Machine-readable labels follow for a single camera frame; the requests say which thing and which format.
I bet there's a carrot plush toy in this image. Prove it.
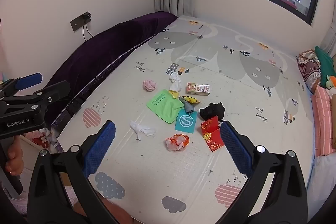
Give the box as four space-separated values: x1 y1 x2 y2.
325 75 336 89

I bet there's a red envelope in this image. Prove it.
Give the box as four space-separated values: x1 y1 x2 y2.
201 116 226 152

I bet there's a yellow snack wrapper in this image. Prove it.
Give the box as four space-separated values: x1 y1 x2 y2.
179 96 200 104

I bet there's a black power cable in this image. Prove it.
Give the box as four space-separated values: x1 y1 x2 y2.
82 20 93 42

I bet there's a grey sock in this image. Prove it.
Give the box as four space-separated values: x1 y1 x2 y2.
183 101 196 113

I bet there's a small drink carton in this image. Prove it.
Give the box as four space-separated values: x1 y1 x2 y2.
186 83 210 96

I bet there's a green knitted cloth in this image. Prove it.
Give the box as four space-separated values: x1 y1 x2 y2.
314 46 336 88

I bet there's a dark wall socket plate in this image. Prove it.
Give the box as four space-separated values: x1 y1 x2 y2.
70 12 91 31

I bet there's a pink ball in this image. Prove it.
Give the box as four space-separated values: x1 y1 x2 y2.
142 79 158 93

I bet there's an orange white wrapper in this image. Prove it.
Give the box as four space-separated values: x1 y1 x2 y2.
165 134 190 151

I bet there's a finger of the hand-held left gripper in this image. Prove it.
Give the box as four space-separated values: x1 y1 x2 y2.
0 80 71 119
0 72 43 102

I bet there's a pile of plush toys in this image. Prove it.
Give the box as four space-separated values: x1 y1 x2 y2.
22 127 59 153

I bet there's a printed play mat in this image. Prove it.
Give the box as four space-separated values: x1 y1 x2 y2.
56 15 315 224

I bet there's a person's leg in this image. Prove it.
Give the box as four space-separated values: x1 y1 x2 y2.
100 198 135 224

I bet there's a green packet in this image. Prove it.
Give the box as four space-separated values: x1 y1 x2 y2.
146 89 184 124

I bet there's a white bed sheet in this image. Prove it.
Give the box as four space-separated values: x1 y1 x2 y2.
306 153 336 216

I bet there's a striped blanket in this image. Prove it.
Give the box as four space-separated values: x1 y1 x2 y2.
297 49 322 93

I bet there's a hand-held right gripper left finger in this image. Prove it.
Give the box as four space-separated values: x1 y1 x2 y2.
27 120 116 224

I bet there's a person's left hand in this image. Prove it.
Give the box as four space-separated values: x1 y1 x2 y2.
5 139 25 176

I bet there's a purple velvet bolster cushion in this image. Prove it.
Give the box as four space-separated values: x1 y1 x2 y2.
43 11 178 125

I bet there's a teal card packet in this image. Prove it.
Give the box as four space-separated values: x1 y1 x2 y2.
175 109 198 133

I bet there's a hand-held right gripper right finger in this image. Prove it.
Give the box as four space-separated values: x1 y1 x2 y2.
218 120 308 224

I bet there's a pink striped pillow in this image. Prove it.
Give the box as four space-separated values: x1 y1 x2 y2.
311 86 336 157

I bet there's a black bag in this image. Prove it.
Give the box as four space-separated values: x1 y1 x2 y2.
199 102 226 121

